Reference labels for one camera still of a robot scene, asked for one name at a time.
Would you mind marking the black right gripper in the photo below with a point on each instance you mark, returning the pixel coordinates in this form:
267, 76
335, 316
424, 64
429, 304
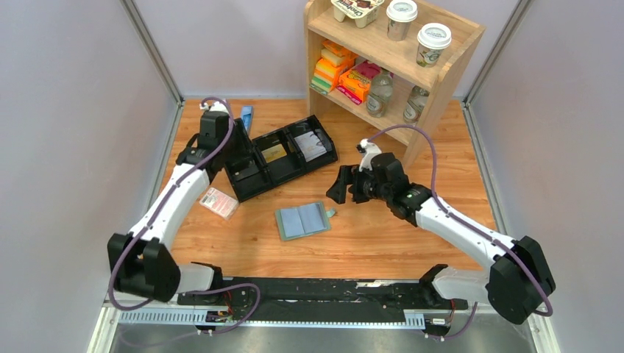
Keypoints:
348, 175

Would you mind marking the chocolate pudding cup pack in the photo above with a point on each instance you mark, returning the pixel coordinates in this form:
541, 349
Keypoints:
363, 12

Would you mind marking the orange snack box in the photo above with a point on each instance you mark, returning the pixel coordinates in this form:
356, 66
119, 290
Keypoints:
355, 82

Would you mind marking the black VIP card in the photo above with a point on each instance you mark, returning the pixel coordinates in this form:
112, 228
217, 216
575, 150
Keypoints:
245, 171

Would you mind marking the glass bottle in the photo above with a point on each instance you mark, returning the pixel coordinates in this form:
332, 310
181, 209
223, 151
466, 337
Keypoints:
416, 104
380, 93

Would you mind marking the gold card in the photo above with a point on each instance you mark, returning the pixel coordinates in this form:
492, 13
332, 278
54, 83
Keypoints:
274, 153

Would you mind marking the silver VIP card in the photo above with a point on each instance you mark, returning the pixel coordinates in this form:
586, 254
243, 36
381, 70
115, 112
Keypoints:
310, 145

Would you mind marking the glass bottle right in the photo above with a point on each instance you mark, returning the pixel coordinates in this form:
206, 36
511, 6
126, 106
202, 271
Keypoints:
416, 104

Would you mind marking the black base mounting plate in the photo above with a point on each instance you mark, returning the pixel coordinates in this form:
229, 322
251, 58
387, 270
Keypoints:
324, 300

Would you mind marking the blue rectangular box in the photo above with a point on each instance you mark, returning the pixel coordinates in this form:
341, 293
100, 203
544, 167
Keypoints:
247, 116

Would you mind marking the paper coffee cup left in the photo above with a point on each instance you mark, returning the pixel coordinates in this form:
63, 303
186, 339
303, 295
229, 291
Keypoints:
400, 13

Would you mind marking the black three-compartment tray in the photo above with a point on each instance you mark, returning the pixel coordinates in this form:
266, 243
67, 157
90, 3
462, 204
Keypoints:
264, 163

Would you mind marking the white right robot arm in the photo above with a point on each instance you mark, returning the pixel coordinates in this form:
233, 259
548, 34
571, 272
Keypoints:
515, 279

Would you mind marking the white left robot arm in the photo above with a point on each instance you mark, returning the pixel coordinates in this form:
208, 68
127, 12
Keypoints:
140, 260

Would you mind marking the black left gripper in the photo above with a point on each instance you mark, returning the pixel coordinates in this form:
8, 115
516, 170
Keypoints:
246, 148

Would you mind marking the teal leather card holder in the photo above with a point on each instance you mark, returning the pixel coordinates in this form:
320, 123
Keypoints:
303, 221

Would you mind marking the glass bottle left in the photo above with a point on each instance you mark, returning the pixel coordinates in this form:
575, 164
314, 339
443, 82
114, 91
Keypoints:
380, 93

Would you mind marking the paper coffee cup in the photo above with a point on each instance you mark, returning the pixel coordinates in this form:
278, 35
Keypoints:
433, 39
400, 13

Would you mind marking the stacked colourful sponges pack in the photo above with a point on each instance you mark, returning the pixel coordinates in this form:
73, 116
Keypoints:
335, 60

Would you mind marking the paper coffee cup right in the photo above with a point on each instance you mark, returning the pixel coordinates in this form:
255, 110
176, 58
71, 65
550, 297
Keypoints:
433, 39

